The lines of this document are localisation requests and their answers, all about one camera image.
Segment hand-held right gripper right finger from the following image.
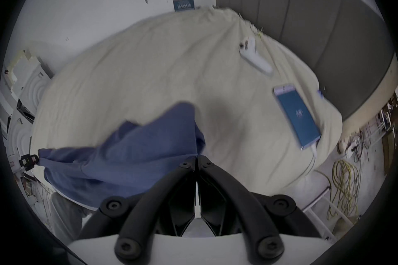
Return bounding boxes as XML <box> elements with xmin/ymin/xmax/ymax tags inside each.
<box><xmin>197</xmin><ymin>155</ymin><xmax>322</xmax><ymax>259</ymax></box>

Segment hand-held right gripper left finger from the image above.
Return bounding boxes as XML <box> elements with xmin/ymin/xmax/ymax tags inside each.
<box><xmin>81</xmin><ymin>156</ymin><xmax>197</xmax><ymax>259</ymax></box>

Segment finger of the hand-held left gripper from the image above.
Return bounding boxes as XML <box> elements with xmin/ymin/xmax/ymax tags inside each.
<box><xmin>19</xmin><ymin>153</ymin><xmax>40</xmax><ymax>169</ymax></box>

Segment dark blue shirt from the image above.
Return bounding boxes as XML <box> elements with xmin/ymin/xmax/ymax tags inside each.
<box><xmin>37</xmin><ymin>102</ymin><xmax>206</xmax><ymax>210</ymax></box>

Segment person's legs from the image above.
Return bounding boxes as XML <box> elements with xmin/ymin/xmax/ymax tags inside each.
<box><xmin>51</xmin><ymin>192</ymin><xmax>91</xmax><ymax>242</ymax></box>

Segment blue phone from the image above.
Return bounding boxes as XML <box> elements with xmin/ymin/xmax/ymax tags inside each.
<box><xmin>272</xmin><ymin>83</ymin><xmax>322</xmax><ymax>151</ymax></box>

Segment white power strip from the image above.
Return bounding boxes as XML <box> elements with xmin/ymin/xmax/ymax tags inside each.
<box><xmin>338</xmin><ymin>136</ymin><xmax>362</xmax><ymax>155</ymax></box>

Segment white hand controller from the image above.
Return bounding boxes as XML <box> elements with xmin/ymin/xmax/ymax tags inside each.
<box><xmin>239</xmin><ymin>36</ymin><xmax>273</xmax><ymax>74</ymax></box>

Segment grey padded headboard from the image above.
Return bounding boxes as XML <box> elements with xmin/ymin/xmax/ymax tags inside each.
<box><xmin>215</xmin><ymin>0</ymin><xmax>396</xmax><ymax>122</ymax></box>

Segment white phone cable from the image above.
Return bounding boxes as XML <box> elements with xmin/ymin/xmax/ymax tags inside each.
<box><xmin>298</xmin><ymin>146</ymin><xmax>319</xmax><ymax>179</ymax></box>

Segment white metal frame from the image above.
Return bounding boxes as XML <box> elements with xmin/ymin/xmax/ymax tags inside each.
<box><xmin>302</xmin><ymin>169</ymin><xmax>354</xmax><ymax>242</ymax></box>

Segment yellow cable coil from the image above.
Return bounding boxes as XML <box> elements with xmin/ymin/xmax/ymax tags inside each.
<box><xmin>326</xmin><ymin>159</ymin><xmax>362</xmax><ymax>218</ymax></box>

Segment blue wall sign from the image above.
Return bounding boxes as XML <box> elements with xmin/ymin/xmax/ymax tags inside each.
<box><xmin>173</xmin><ymin>0</ymin><xmax>196</xmax><ymax>12</ymax></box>

